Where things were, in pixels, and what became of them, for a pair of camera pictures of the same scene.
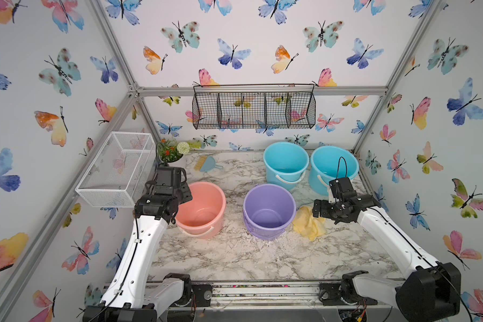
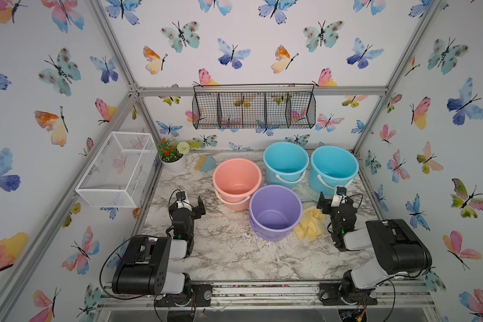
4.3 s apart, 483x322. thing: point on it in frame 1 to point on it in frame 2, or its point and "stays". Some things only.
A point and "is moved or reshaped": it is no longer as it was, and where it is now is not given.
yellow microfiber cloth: [305, 224] is moved or reshaped
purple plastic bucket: [267, 210] is moved or reshaped
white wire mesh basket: [115, 177] stays
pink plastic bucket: [203, 217] to [235, 180]
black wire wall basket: [285, 110] stays
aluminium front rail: [269, 295] stays
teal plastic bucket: [285, 164] stays
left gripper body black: [184, 194] to [190, 235]
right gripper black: [324, 204] to [327, 202]
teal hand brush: [205, 164] stays
